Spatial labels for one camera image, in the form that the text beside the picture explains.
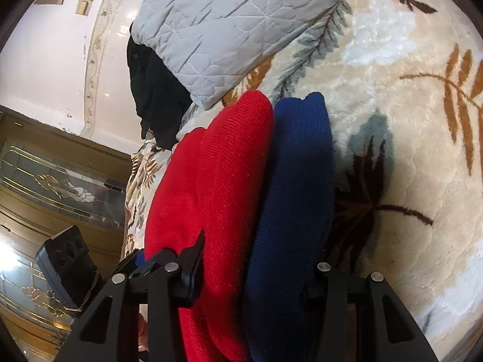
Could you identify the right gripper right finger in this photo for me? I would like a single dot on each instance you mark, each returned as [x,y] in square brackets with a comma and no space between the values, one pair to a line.
[365,320]

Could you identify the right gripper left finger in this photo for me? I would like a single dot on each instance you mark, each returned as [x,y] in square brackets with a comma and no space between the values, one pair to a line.
[108,329]

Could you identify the red and blue sweater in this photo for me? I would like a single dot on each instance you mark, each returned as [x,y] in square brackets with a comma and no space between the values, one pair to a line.
[258,184]

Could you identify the black clothes pile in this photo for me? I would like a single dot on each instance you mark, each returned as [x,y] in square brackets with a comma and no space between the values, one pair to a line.
[161,100]

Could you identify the person hand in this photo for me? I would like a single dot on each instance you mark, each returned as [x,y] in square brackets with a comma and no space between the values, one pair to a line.
[142,333]

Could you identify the wooden glass door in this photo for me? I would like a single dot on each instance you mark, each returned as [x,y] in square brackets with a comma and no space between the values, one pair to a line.
[51,180]

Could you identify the grey quilted pillow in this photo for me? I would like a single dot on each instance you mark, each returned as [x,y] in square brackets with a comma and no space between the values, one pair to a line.
[210,45]

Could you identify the leaf pattern blanket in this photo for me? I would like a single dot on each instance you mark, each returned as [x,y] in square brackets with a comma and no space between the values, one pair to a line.
[402,81]

